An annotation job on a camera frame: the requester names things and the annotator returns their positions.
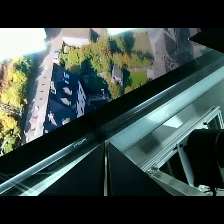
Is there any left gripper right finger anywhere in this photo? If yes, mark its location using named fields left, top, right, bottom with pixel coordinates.
left=106, top=142, right=172, bottom=197

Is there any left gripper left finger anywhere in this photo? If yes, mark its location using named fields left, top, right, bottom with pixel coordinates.
left=39, top=143, right=106, bottom=197

